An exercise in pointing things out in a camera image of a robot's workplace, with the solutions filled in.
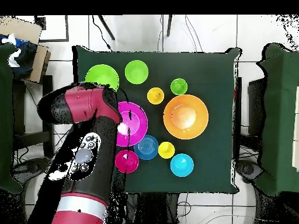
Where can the black tripod leg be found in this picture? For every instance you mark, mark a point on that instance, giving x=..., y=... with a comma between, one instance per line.
x=106, y=27
x=169, y=25

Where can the black stool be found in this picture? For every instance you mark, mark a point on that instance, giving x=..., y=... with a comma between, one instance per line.
x=48, y=140

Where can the dark green tablecloth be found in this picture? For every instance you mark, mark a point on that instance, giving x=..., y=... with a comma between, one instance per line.
x=210, y=70
x=5, y=116
x=278, y=116

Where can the large pink bowl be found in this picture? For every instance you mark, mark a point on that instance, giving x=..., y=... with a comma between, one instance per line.
x=137, y=121

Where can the blue and black bag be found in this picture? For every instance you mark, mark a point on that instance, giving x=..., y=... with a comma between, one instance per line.
x=25, y=60

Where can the ridged green cup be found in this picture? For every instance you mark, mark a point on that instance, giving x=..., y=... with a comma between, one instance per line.
x=179, y=86

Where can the black cabinet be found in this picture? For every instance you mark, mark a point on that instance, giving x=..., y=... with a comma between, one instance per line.
x=255, y=105

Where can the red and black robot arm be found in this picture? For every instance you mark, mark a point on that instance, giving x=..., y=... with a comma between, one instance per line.
x=81, y=105

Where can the smooth yellow cup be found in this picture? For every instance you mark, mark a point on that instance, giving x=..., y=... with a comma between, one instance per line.
x=166, y=150

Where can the dark blue bowl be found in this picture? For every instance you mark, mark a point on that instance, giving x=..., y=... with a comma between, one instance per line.
x=146, y=147

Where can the small red bowl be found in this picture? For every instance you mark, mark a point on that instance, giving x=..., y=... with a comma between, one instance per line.
x=130, y=163

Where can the large green bowl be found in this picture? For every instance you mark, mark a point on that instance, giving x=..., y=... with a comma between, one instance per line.
x=102, y=73

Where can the black frame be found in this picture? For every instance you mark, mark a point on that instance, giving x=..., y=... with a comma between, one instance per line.
x=67, y=28

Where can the small green bowl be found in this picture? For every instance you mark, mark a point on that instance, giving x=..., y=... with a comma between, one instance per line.
x=136, y=71

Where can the small light blue bowl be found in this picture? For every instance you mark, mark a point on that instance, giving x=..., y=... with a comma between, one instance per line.
x=182, y=165

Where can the large orange bowl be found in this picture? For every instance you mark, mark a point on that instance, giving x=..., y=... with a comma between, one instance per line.
x=186, y=116

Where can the cardboard box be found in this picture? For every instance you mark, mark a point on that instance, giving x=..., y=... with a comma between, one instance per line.
x=23, y=28

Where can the ridged yellow cup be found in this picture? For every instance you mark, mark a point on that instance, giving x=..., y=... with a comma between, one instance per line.
x=155, y=96

